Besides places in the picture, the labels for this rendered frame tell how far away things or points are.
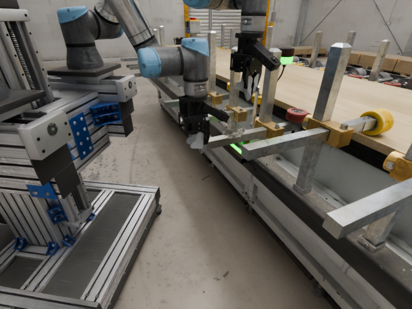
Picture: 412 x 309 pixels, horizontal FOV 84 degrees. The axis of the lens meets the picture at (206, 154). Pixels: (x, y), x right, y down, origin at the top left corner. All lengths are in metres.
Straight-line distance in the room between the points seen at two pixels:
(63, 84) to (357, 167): 1.25
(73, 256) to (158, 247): 0.47
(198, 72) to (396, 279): 0.71
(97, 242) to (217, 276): 0.68
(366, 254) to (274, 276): 0.79
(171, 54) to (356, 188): 0.79
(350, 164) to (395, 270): 0.38
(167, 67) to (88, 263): 1.02
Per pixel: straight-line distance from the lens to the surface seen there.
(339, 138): 0.70
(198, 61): 0.67
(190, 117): 0.71
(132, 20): 0.75
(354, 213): 0.44
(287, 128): 0.98
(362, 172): 0.97
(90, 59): 1.17
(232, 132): 0.83
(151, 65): 0.63
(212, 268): 1.45
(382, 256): 0.78
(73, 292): 1.28
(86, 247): 1.41
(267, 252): 1.55
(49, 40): 8.82
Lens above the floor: 1.22
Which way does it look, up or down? 31 degrees down
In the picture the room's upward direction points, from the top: straight up
